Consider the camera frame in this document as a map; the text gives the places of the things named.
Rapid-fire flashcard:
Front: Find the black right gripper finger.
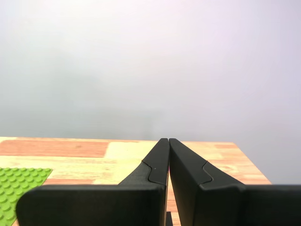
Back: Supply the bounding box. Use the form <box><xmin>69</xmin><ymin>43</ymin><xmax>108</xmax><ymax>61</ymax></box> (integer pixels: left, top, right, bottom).
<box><xmin>169</xmin><ymin>138</ymin><xmax>301</xmax><ymax>226</ymax></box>
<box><xmin>16</xmin><ymin>138</ymin><xmax>170</xmax><ymax>226</ymax></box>

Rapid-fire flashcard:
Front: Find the green studded baseplate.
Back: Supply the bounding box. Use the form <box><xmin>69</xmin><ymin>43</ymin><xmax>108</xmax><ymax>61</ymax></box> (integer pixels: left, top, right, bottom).
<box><xmin>0</xmin><ymin>167</ymin><xmax>54</xmax><ymax>224</ymax></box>

